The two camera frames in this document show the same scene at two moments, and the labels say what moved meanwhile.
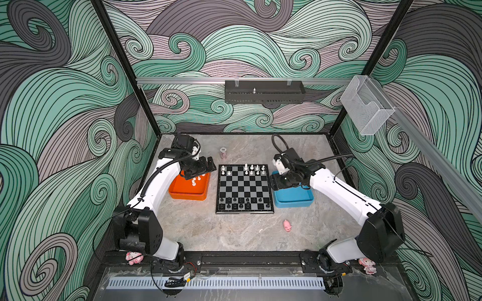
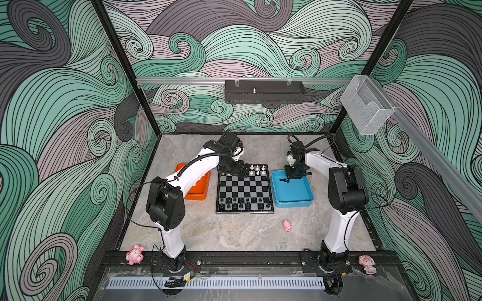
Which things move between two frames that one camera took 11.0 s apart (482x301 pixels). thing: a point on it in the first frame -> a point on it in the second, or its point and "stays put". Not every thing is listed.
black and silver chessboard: (243, 189) stays put
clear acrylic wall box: (366, 106) stays put
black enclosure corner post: (389, 33) stays put
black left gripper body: (198, 167) -> (234, 168)
